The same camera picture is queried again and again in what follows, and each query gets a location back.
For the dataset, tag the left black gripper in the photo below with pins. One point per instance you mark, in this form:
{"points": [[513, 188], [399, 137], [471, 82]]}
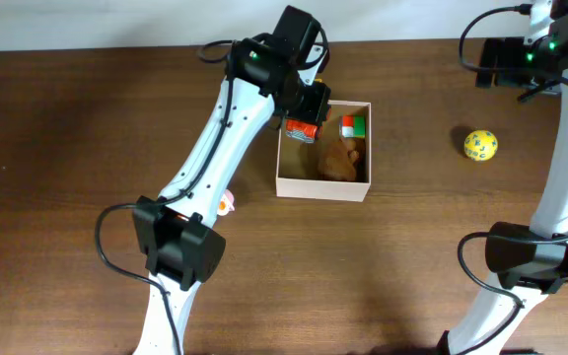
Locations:
{"points": [[322, 113]]}

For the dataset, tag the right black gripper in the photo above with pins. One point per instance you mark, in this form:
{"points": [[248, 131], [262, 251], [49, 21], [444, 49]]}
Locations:
{"points": [[509, 49]]}

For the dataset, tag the red toy fire truck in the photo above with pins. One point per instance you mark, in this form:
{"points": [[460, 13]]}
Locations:
{"points": [[308, 126]]}

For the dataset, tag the colourful puzzle cube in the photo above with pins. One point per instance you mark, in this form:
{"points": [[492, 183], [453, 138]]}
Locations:
{"points": [[353, 126]]}

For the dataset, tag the brown plush toy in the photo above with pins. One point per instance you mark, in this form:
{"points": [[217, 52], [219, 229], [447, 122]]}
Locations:
{"points": [[340, 160]]}

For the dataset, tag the pink cardboard box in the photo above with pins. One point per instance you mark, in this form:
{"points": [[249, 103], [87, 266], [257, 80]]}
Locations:
{"points": [[297, 172]]}

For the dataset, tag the yellow lettered ball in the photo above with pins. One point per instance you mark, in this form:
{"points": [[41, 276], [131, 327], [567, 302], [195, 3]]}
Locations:
{"points": [[480, 145]]}

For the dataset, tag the white pink toy duck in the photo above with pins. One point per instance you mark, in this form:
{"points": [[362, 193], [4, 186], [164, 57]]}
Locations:
{"points": [[226, 204]]}

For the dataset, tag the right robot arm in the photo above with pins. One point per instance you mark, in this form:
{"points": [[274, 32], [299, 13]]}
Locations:
{"points": [[526, 263]]}

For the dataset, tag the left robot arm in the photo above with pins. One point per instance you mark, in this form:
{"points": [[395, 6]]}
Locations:
{"points": [[265, 75]]}

